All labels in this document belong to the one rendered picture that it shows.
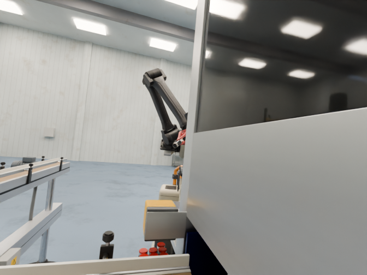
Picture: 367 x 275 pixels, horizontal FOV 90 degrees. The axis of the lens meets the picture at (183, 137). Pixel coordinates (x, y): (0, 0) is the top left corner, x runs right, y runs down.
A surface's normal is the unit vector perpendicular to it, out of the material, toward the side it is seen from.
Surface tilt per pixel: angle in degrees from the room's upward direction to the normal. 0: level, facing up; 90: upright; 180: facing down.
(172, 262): 90
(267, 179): 90
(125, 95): 90
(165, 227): 90
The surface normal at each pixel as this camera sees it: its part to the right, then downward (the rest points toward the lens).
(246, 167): -0.96, -0.10
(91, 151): 0.29, -0.02
